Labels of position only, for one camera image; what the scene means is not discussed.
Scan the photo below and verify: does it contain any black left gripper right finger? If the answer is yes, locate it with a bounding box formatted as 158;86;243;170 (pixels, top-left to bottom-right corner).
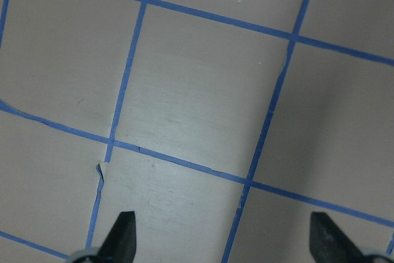
309;211;394;263

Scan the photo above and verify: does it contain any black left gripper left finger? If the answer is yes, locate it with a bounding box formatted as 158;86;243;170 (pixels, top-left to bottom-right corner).
69;211;137;263

